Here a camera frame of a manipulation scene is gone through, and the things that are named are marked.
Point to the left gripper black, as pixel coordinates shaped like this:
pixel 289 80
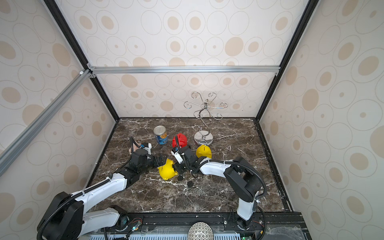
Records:
pixel 158 163

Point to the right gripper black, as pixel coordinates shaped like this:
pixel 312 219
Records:
pixel 181 167

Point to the yellow piggy bank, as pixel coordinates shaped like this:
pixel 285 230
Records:
pixel 167 171
pixel 204 151

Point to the red piggy bank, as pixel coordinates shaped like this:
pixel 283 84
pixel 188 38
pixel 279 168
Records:
pixel 183 142

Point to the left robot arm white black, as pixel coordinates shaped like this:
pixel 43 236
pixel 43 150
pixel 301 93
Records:
pixel 68 216

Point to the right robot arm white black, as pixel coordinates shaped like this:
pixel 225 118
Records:
pixel 244 179

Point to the pink piggy bank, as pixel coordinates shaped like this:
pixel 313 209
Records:
pixel 131 150

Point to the chrome mug tree stand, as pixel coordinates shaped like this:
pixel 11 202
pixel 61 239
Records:
pixel 204 136

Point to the soup can blue label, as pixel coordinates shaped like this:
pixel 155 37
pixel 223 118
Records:
pixel 161 135

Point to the perforated metal ball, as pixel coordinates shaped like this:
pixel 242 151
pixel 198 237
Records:
pixel 200 231

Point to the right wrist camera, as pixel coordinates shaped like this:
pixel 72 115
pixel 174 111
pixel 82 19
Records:
pixel 177 156

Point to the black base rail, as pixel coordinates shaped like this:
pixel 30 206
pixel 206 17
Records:
pixel 175 226

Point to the horizontal aluminium frame bar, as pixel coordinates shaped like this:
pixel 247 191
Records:
pixel 185 70

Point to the diagonal aluminium frame bar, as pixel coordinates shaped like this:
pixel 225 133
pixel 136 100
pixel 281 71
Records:
pixel 13 151

